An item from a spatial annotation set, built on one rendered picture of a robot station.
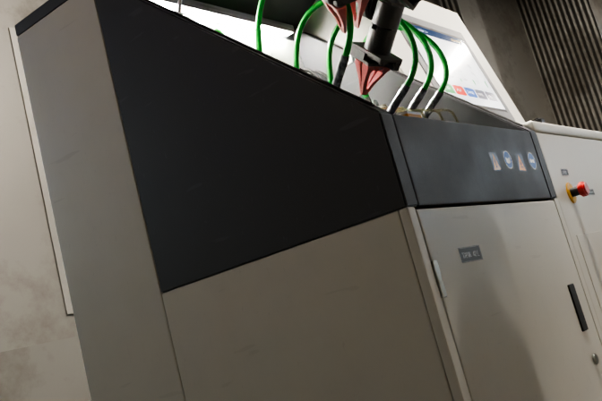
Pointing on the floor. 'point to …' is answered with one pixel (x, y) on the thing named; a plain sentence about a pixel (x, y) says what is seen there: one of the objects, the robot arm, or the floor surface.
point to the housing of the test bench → (97, 202)
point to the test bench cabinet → (325, 322)
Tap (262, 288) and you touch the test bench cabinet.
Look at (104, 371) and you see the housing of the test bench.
